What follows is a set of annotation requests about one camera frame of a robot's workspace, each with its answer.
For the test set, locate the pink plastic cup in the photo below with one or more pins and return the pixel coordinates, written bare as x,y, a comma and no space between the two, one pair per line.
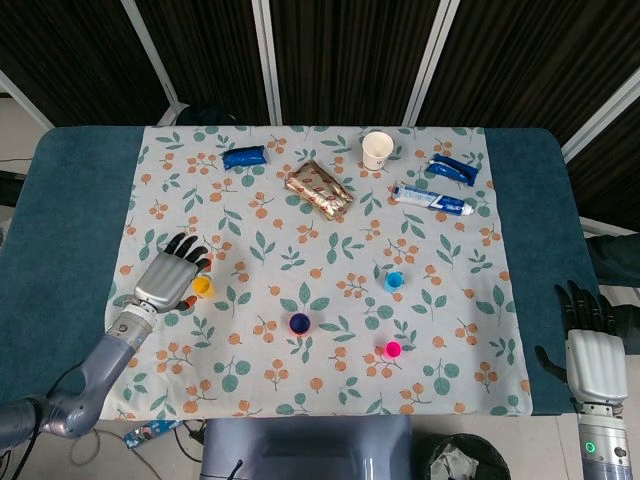
393,349

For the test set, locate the blue patterned wrapper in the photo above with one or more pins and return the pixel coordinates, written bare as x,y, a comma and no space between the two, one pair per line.
150,432

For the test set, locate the dark white-framed partition screen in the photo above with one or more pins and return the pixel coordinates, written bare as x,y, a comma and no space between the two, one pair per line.
350,50

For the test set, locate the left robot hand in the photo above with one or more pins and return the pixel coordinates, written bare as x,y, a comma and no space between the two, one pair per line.
165,280

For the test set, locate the dark green fabric object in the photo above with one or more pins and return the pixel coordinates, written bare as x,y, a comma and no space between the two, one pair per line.
617,260

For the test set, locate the black chair back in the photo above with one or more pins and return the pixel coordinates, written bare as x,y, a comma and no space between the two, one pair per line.
207,116

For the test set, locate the white blue toothpaste tube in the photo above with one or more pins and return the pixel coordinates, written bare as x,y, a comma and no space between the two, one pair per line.
430,198

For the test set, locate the light blue plastic cup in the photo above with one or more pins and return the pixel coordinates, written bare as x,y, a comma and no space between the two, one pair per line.
394,281

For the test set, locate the red plastic cup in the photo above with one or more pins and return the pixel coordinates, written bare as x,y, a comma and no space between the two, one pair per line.
301,334

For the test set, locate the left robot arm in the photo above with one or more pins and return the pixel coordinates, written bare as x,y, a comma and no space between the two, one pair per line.
95,375

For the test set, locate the black bagged trash bin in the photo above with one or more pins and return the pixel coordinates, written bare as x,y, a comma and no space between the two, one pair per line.
462,457

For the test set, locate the yellow plastic cup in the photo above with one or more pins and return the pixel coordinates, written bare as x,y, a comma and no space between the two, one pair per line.
204,286

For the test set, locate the gold foil snack package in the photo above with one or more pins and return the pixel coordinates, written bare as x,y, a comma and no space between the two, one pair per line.
320,191

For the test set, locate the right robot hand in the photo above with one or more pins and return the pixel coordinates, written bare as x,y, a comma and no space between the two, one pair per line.
600,365

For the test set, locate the floral print tablecloth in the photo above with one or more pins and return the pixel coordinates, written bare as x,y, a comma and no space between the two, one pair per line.
320,250

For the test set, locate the white paper cup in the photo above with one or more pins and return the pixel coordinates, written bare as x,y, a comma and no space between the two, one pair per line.
377,150

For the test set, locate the teal table cover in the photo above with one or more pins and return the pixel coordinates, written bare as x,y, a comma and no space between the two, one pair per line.
65,210

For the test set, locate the grey-blue robot torso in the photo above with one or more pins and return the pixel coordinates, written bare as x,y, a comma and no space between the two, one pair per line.
305,447

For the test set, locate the blue snack packet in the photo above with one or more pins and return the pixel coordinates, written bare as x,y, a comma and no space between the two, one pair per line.
245,157
451,169

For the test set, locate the dark blue plastic cup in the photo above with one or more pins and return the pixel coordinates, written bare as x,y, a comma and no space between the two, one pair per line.
299,323

